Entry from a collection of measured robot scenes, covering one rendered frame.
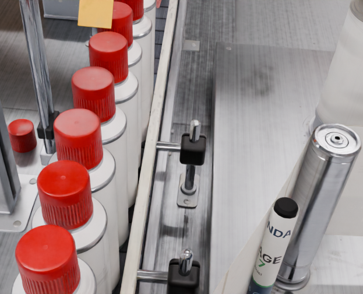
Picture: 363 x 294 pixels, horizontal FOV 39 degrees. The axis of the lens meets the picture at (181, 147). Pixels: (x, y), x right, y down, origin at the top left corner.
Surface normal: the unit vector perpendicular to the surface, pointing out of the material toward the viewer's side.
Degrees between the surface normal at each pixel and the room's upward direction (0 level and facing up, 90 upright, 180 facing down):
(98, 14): 48
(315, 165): 90
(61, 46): 0
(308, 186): 90
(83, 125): 3
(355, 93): 90
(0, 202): 90
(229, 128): 0
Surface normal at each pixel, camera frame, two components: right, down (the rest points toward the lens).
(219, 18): 0.06, -0.71
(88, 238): 0.55, -0.13
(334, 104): -0.82, 0.33
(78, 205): 0.62, 0.58
